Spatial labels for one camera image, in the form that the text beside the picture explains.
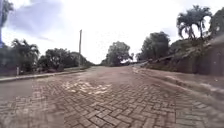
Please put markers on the tall palm tree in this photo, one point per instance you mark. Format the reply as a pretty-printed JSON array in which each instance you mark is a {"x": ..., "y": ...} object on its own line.
[{"x": 191, "y": 20}]

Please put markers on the round green tree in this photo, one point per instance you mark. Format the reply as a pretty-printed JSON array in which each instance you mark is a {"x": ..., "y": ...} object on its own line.
[{"x": 118, "y": 53}]

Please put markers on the tall utility pole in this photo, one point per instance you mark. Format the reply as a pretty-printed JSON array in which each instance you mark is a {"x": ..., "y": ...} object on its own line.
[{"x": 80, "y": 46}]

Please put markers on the broad dark green tree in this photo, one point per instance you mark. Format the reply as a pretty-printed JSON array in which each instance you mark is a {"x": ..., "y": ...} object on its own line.
[{"x": 156, "y": 45}]

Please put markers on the reddish brick paved road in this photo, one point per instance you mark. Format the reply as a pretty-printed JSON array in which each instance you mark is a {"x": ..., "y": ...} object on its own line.
[{"x": 110, "y": 100}]

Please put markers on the dense green tree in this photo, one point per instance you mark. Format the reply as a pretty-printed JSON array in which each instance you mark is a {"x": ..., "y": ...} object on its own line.
[{"x": 218, "y": 23}]

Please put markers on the overgrown earth embankment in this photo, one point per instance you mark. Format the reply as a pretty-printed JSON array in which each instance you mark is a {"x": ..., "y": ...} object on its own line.
[{"x": 196, "y": 58}]

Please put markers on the grey concrete kerb strip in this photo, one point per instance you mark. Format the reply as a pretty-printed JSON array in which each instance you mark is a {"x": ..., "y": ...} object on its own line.
[{"x": 36, "y": 75}]

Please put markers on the grey concrete pavement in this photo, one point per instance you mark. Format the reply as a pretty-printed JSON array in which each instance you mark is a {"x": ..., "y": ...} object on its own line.
[{"x": 193, "y": 81}]

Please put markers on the row of dark trees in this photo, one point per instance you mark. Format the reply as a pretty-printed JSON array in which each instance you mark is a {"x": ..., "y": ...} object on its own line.
[{"x": 56, "y": 58}]

